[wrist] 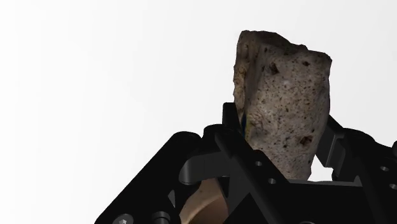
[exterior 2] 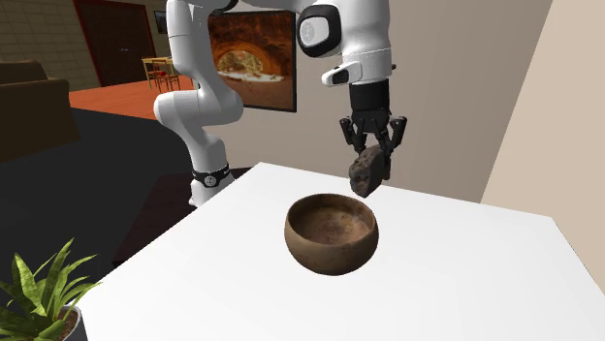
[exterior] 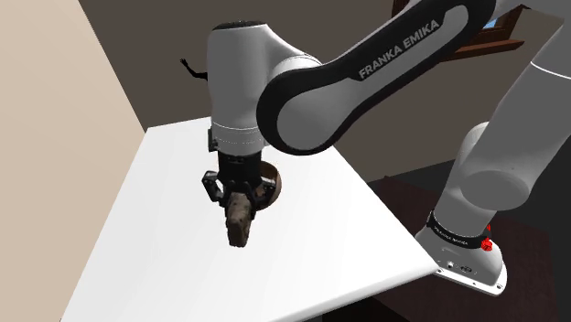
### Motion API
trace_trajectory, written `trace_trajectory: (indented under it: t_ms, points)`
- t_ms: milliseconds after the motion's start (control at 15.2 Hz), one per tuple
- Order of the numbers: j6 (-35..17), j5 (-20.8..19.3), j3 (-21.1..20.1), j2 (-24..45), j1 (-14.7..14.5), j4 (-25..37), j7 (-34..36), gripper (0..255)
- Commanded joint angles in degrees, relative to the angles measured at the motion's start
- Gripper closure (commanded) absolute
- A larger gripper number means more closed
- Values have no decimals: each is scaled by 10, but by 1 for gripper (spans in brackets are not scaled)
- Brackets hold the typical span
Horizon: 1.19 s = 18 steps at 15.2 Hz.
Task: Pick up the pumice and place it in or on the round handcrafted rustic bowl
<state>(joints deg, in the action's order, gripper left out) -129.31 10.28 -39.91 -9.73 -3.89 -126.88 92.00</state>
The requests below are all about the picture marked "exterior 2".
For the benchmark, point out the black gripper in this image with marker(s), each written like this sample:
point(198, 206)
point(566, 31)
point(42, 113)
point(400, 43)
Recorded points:
point(369, 101)

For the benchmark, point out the dark brown lumpy rock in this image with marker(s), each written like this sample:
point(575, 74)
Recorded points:
point(366, 170)

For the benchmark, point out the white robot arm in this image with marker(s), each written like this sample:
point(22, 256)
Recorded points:
point(198, 106)

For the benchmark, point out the brown wooden bowl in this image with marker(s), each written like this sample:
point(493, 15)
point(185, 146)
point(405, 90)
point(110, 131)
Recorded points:
point(331, 250)

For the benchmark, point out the wooden table with chairs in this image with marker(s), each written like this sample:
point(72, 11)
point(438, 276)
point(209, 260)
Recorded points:
point(160, 71)

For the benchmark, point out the dark red door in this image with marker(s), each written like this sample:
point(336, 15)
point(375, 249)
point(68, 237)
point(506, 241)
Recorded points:
point(118, 42)

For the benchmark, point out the brown sofa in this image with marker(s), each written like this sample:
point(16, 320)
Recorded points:
point(33, 113)

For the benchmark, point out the green potted plant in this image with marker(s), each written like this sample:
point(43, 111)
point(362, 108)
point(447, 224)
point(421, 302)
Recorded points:
point(45, 297)

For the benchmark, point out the orange cave wall picture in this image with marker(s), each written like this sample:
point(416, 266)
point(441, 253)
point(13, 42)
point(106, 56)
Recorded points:
point(264, 52)

